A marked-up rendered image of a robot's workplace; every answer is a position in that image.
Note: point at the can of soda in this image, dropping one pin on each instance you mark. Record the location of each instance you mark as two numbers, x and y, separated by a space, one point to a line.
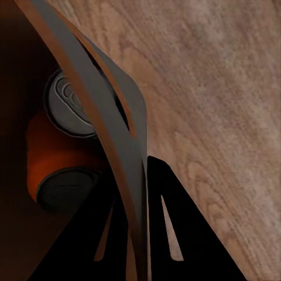
66 111
61 169

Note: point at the trash can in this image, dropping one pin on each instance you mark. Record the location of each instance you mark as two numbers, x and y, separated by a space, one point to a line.
35 41

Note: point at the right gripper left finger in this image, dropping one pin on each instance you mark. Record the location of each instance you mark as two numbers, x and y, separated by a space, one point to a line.
71 258

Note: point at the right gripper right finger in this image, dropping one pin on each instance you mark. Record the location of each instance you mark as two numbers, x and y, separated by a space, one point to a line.
205 258

